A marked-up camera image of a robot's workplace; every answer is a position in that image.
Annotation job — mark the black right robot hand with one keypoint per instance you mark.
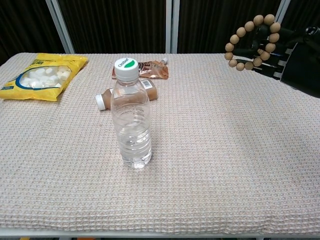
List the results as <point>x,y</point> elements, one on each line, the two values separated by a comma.
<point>302,65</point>

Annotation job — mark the brown spout drink pouch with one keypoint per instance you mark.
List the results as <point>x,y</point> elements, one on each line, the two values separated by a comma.
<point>153,71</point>

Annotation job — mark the beige waffle weave tablecloth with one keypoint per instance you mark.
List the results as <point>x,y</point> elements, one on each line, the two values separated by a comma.
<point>200,180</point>

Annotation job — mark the clear plastic water bottle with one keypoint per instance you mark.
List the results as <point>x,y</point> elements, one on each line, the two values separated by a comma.
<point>131,120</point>

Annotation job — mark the black pleated curtain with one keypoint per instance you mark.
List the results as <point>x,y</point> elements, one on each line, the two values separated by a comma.
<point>115,25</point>

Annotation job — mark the brown drink bottle white cap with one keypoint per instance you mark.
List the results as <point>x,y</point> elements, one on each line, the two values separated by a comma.
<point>106,98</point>

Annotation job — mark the yellow marshmallow bag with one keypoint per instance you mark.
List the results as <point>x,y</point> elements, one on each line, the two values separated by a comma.
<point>42,75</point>

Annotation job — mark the grey slanted metal frame post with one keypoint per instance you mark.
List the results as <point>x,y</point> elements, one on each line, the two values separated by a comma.
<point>60,27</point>
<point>283,10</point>

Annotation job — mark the grey upright metal frame post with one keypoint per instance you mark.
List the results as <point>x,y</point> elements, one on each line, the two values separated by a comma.
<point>172,25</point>

